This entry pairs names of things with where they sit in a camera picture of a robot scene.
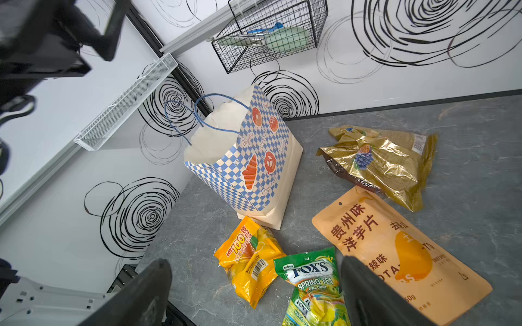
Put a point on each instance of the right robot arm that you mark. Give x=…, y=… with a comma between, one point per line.
x=25, y=302

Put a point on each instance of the green Fox's candy bag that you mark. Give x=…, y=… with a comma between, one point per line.
x=317, y=298

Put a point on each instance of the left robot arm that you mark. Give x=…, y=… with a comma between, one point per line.
x=42, y=39

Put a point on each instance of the black wire basket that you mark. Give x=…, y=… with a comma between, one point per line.
x=253, y=15

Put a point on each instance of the orange potato chips bag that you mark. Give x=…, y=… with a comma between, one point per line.
x=362, y=225

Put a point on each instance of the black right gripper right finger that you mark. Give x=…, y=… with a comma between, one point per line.
x=370, y=301

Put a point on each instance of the gold snack bag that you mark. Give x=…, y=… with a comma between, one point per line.
x=391, y=163

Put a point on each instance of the black front rail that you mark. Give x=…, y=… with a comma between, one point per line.
x=171, y=315

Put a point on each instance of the blue checkered paper bag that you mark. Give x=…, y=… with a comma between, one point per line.
x=246, y=153

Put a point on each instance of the black corner frame post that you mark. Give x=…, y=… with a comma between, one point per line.
x=181, y=73

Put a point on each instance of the yellow gummy candy bag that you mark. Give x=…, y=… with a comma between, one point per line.
x=248, y=257

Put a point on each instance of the green item in basket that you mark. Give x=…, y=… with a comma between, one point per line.
x=278, y=38

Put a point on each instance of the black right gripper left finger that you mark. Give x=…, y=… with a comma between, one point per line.
x=130, y=305

